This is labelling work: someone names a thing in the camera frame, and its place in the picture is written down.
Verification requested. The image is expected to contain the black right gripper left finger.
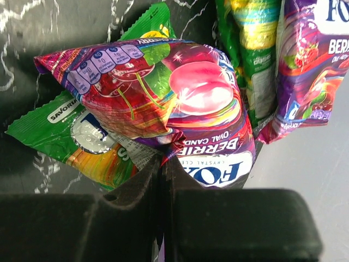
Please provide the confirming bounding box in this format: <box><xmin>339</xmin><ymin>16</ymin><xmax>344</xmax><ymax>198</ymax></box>
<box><xmin>1</xmin><ymin>156</ymin><xmax>160</xmax><ymax>261</ymax></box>

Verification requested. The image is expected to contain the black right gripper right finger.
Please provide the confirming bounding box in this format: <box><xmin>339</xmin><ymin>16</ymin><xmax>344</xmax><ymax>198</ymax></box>
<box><xmin>163</xmin><ymin>158</ymin><xmax>323</xmax><ymax>261</ymax></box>

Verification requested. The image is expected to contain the red candy bag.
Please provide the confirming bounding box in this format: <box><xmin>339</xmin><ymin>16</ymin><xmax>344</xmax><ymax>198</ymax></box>
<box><xmin>34</xmin><ymin>38</ymin><xmax>256</xmax><ymax>188</ymax></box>

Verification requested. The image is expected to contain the green Fox's candy bag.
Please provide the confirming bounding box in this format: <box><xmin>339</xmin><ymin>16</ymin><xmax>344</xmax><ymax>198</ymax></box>
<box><xmin>215</xmin><ymin>1</ymin><xmax>281</xmax><ymax>128</ymax></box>

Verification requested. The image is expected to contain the purple Fox's berries candy bag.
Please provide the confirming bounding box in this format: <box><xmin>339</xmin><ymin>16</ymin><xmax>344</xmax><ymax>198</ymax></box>
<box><xmin>257</xmin><ymin>0</ymin><xmax>348</xmax><ymax>144</ymax></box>

